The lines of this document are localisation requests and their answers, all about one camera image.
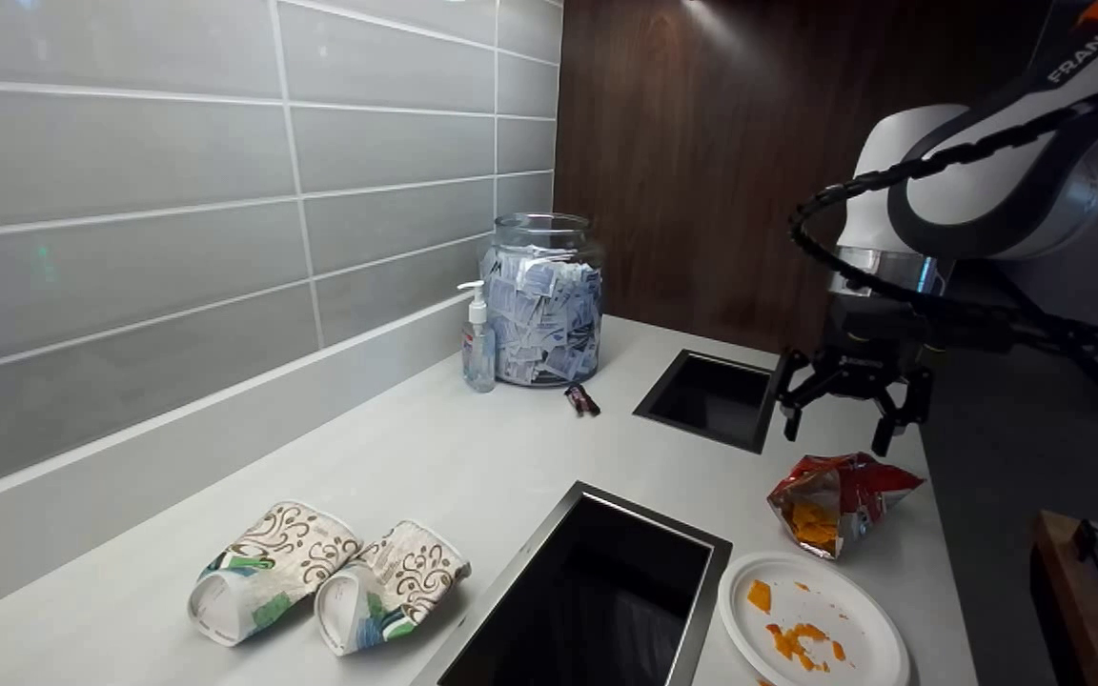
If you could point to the glass jar of blue packets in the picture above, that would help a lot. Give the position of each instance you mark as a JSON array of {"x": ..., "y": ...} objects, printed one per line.
[{"x": 544, "y": 305}]

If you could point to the white paper plate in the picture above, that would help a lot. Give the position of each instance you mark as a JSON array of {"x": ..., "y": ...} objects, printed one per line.
[{"x": 817, "y": 630}]

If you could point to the steel-framed counter opening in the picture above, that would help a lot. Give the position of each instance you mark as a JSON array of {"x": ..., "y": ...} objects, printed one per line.
[
  {"x": 587, "y": 596},
  {"x": 708, "y": 401}
]

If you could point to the orange chip crumb cluster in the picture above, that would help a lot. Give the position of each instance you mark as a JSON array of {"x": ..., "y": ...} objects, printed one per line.
[{"x": 800, "y": 646}]

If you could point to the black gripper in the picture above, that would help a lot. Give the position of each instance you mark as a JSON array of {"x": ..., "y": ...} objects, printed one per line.
[{"x": 874, "y": 330}]

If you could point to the small orange chip crumb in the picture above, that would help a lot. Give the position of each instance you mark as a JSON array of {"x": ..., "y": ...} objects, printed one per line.
[{"x": 761, "y": 596}]

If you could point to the orange chip packet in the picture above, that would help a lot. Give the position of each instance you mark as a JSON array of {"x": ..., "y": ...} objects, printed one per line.
[{"x": 835, "y": 499}]

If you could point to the small clear spray bottle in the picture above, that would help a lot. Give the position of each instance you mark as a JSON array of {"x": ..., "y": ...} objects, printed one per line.
[{"x": 483, "y": 345}]

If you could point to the small dark candy wrapper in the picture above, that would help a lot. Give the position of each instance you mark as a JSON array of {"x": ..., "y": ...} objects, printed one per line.
[{"x": 581, "y": 399}]

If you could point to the wooden drawer box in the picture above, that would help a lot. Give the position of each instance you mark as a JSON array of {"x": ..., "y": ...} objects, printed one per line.
[{"x": 1083, "y": 612}]

